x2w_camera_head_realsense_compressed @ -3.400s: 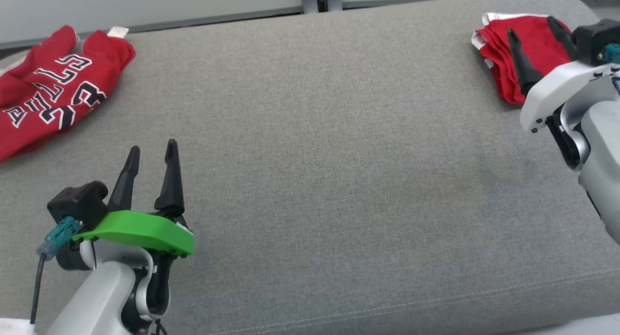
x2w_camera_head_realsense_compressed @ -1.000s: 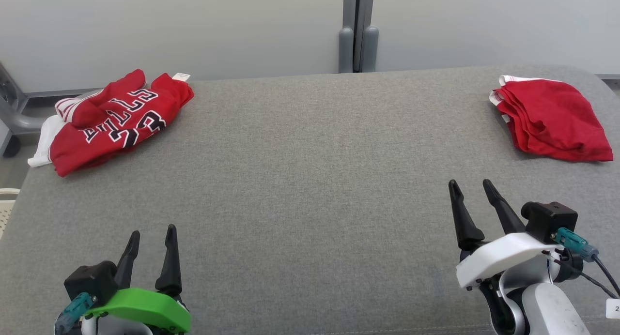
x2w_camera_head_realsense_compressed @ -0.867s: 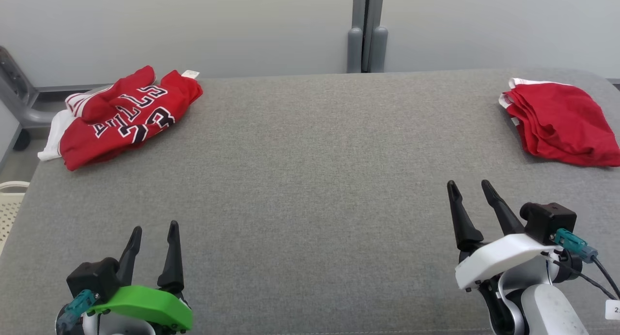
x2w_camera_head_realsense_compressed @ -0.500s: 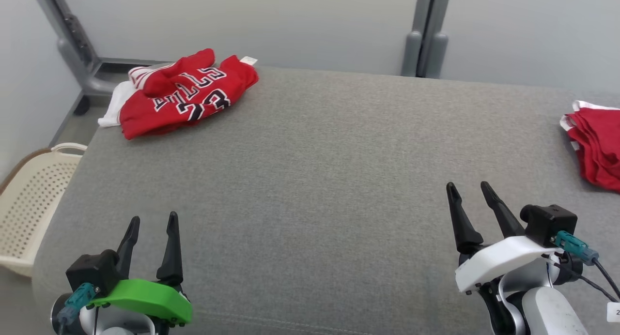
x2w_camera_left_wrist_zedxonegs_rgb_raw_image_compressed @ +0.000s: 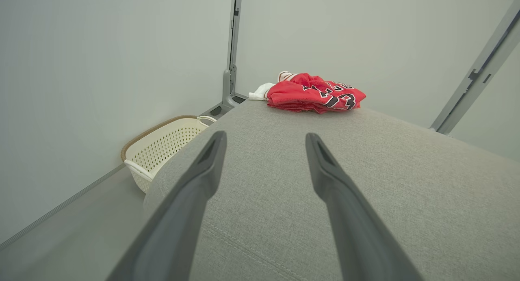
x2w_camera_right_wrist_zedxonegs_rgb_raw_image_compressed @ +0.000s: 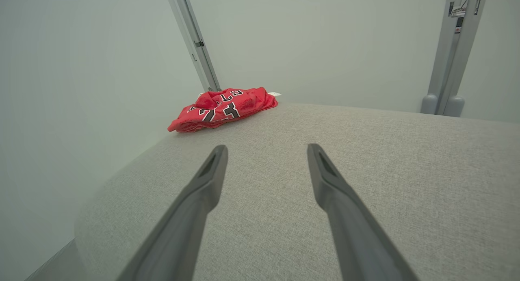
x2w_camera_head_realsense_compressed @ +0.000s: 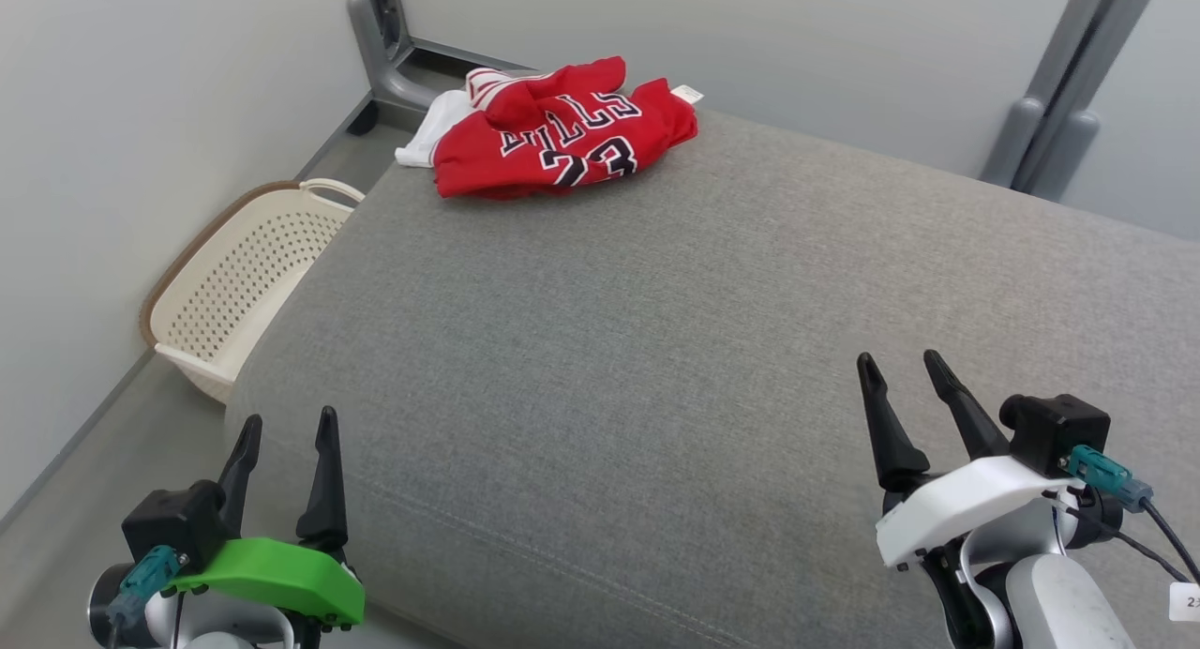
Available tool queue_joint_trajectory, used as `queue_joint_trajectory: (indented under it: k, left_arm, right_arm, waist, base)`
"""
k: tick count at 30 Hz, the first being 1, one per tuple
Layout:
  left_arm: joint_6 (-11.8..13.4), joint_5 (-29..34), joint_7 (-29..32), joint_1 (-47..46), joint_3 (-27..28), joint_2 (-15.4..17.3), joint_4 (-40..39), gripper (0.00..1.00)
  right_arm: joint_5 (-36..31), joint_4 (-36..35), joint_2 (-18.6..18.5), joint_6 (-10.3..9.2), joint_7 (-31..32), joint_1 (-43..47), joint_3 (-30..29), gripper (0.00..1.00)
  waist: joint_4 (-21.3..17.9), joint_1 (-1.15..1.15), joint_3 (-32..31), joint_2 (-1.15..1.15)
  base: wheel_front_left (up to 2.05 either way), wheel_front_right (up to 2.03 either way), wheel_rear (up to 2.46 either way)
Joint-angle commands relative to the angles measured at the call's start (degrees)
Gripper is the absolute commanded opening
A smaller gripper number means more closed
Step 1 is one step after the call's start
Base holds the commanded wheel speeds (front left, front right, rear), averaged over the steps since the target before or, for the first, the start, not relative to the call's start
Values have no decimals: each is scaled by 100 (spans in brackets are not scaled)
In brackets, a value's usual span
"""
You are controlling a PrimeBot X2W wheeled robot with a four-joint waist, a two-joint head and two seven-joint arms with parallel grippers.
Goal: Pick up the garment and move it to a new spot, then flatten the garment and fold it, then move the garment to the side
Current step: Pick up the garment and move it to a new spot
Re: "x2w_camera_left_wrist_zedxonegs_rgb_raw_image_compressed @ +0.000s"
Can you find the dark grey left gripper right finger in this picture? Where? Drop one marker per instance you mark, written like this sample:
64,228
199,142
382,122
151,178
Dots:
357,240

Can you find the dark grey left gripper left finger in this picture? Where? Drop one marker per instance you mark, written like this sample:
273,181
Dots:
178,232

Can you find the red Bulls 23 jersey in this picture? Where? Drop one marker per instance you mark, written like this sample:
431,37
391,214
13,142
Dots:
304,94

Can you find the grey fabric sofa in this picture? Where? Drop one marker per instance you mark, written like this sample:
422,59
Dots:
406,183

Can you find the cream perforated laundry basket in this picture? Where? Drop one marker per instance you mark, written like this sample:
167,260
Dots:
162,147

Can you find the grey frame stand with foot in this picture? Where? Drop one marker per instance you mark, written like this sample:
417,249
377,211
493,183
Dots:
228,86

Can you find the grey partition post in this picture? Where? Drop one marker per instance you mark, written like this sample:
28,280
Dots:
475,90

